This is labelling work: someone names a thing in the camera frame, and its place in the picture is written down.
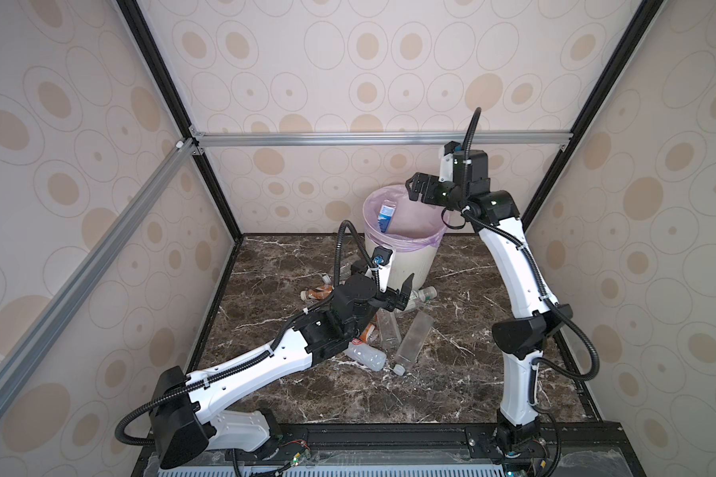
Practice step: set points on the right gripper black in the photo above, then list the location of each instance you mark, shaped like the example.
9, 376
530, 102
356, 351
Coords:
416, 188

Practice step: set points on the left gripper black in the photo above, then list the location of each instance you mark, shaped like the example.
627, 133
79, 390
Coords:
389, 299

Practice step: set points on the blue label clear bottle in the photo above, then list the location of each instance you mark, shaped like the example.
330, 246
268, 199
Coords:
386, 214

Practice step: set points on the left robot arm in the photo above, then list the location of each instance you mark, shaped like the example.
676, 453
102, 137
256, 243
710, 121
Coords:
189, 414

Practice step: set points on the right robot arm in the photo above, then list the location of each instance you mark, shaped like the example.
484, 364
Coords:
537, 312

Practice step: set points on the white plastic waste bin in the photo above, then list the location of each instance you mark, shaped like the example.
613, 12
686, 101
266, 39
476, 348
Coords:
409, 256

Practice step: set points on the pink bin liner bag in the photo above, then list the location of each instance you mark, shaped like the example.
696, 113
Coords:
413, 226

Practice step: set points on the clear bottle white cap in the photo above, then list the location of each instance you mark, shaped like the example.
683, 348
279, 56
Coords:
389, 329

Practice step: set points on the brown tea bottle orange label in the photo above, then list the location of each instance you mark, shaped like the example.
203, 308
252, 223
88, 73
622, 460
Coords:
371, 334

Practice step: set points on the tall clear square bottle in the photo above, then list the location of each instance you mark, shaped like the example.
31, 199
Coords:
411, 346

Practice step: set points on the white bottle red label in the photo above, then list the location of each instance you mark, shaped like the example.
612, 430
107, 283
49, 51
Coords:
366, 355

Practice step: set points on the brown bottle lying left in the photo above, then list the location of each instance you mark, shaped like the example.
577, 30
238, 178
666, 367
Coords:
318, 293

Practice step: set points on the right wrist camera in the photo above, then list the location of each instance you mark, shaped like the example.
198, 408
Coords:
446, 164

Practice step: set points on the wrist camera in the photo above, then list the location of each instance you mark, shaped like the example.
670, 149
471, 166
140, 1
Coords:
381, 263
446, 164

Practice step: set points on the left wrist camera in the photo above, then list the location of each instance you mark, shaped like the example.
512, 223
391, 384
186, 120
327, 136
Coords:
381, 263

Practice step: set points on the back aluminium rail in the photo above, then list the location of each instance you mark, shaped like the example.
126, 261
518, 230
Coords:
329, 139

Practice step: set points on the aluminium rail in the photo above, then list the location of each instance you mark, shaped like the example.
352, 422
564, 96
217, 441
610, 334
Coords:
19, 366
329, 139

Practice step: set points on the black frame post right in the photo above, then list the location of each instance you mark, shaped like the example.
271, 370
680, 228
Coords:
625, 49

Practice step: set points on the black frame post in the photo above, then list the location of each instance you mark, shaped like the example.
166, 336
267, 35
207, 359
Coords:
625, 49
136, 23

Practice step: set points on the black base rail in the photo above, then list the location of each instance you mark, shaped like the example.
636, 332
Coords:
584, 449

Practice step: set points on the black frame post left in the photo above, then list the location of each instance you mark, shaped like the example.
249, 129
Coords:
136, 23

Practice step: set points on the left aluminium rail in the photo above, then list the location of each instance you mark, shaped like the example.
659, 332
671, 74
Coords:
19, 366

